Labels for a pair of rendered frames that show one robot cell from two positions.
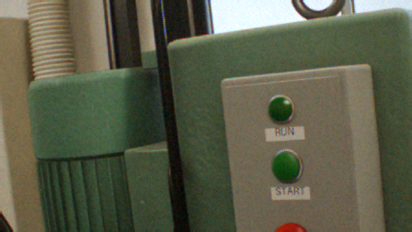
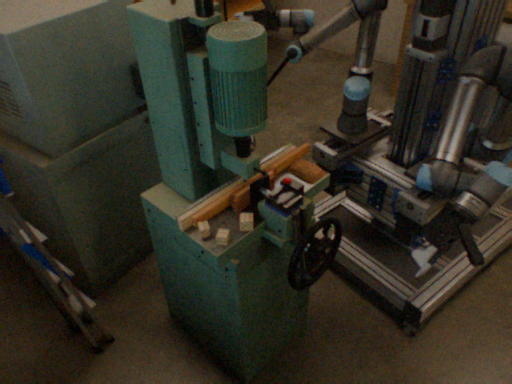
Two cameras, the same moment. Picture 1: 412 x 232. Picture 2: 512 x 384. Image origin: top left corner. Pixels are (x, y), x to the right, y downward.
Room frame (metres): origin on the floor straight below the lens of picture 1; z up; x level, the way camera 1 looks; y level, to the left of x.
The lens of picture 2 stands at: (2.03, 0.46, 1.97)
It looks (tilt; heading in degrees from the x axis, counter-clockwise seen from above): 39 degrees down; 193
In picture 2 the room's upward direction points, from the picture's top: 2 degrees counter-clockwise
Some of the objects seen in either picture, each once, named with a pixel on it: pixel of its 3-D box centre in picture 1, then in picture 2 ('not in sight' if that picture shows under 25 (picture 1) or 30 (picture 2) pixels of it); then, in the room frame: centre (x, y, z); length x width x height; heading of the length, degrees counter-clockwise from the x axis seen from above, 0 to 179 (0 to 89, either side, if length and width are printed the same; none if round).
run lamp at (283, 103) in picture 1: (280, 109); not in sight; (0.43, -0.05, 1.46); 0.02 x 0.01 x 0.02; 57
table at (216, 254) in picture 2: not in sight; (267, 210); (0.81, 0.22, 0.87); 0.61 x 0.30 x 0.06; 147
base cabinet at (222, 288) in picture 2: not in sight; (232, 272); (0.69, 0.02, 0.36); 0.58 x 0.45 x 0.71; 57
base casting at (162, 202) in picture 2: not in sight; (226, 206); (0.69, 0.02, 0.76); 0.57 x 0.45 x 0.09; 57
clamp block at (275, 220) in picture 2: not in sight; (285, 211); (0.85, 0.29, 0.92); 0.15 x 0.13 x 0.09; 147
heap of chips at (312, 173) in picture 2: not in sight; (306, 167); (0.59, 0.33, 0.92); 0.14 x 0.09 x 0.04; 57
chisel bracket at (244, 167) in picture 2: not in sight; (240, 162); (0.74, 0.11, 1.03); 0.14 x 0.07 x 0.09; 57
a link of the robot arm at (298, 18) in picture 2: not in sight; (301, 19); (-0.07, 0.22, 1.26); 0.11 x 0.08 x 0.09; 97
